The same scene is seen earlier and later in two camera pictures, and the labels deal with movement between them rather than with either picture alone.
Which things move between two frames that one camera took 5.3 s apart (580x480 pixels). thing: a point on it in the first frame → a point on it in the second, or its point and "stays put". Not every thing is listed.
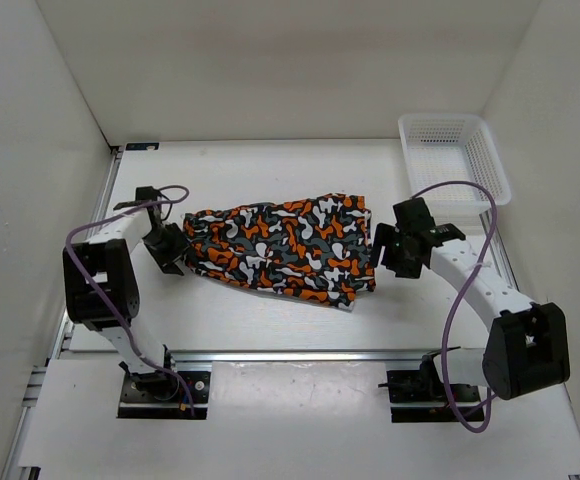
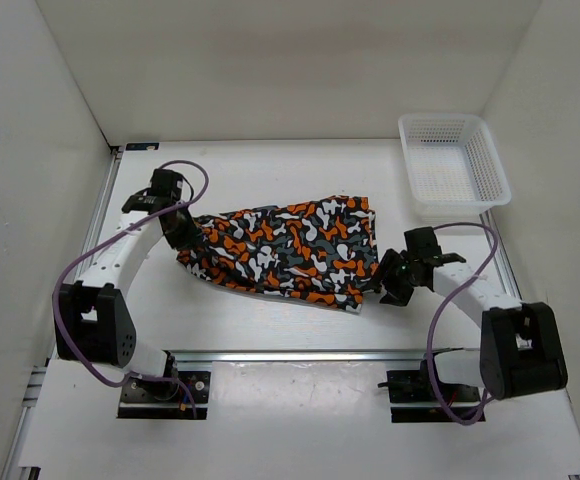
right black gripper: (385, 236) → (390, 260)
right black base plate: (424, 385) stays put
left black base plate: (135, 406) stays put
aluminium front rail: (317, 356) stays put
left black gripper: (182, 243) → (192, 235)
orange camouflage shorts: (317, 247) stays put
